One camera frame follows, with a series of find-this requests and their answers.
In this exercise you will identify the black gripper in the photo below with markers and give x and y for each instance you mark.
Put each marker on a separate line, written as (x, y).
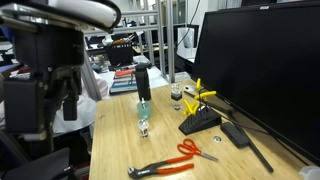
(50, 46)

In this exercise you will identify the aluminium frame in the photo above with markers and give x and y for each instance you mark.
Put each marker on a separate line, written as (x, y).
(170, 40)

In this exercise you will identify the black power brick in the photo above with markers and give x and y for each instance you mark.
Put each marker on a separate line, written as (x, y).
(235, 135)

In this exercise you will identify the teal plastic cup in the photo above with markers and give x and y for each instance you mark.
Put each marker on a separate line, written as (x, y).
(144, 112)

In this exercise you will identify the stack of books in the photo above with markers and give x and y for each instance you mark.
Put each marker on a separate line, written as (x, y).
(123, 85)

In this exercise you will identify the black tool holder stand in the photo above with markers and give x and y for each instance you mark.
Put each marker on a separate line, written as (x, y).
(200, 121)

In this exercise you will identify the small metal disc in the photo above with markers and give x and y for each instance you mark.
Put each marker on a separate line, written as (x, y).
(217, 139)

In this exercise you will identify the black crate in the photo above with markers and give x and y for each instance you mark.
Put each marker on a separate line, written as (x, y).
(120, 55)

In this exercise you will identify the clear knob with metal base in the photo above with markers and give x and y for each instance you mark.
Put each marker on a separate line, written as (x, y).
(143, 126)

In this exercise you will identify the large black monitor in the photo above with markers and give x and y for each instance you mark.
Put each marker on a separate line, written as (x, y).
(266, 66)

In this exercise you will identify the black cylindrical bottle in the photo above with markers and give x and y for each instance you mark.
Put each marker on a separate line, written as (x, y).
(142, 81)

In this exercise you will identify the white plastic bottle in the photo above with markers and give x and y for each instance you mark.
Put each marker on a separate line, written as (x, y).
(310, 173)

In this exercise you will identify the white cloth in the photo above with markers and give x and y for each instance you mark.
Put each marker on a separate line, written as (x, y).
(85, 113)

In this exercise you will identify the glass jar with black band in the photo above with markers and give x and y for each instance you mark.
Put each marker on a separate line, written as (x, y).
(176, 96)

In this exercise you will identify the small silver object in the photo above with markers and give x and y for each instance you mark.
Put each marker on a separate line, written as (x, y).
(190, 89)

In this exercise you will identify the long black flat bar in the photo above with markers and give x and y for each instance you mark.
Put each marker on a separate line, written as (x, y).
(260, 156)

